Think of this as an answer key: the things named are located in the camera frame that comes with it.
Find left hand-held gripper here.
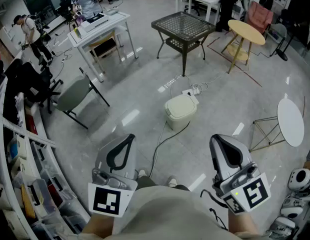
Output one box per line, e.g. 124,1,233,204
87,133,139,219

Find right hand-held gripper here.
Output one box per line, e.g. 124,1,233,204
209,134,272,214

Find cream pedal trash bin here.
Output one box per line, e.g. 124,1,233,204
164,94,199,132

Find person's left forearm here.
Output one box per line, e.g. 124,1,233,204
81,211,115,235

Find person's right forearm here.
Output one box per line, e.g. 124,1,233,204
227,208,261,238

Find person's dark trousers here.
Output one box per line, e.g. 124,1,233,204
134,175,191,193

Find person's right shoe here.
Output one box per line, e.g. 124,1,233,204
167,175,179,188

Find white round device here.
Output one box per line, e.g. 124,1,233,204
279,195,306,219
266,216,296,239
287,168,310,198

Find person's beige shirt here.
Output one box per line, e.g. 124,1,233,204
57,185,248,240

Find grey folding chair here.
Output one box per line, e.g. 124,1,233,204
55,66,111,130

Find white power strip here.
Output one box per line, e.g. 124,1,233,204
182,88,201,97

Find white shelving unit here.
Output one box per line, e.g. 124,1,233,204
0,75,91,240

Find wooden chair with black seat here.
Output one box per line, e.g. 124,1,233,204
89,31,124,74

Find black office chair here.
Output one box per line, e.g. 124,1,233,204
4,58,64,115

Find white desk with black outline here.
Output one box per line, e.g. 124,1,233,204
67,10,140,83

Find round wooden table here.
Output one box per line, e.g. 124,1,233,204
220,19,267,75

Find white flat box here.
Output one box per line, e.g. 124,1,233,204
80,13,110,33

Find black rattan glass-top table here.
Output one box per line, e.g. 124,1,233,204
150,10,217,78

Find pink armchair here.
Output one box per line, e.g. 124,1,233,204
245,0,274,35

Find black right wrist strap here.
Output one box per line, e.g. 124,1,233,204
200,188,229,230

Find thin white floor cable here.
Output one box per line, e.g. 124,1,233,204
156,74,184,160

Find black floor cable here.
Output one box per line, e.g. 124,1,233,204
148,120,191,179

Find white round wire-frame table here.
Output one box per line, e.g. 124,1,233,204
248,97,306,153

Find coiled white power cable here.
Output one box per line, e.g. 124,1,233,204
189,69,231,93

